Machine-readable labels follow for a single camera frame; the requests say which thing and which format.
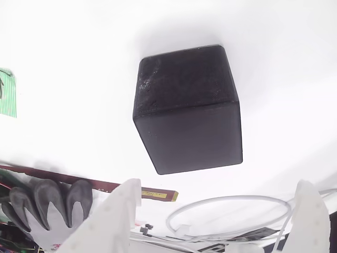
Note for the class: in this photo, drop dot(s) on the black cube block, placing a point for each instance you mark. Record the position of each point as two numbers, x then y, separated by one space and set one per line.
189 118

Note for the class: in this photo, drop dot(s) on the person's grey gloved hand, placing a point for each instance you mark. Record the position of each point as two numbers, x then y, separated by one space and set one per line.
52 210

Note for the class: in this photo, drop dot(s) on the small black connector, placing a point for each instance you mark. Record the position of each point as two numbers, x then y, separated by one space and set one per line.
148 226

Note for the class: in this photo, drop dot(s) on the green paper sheet with arrows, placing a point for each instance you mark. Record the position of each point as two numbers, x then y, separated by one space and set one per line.
9 100

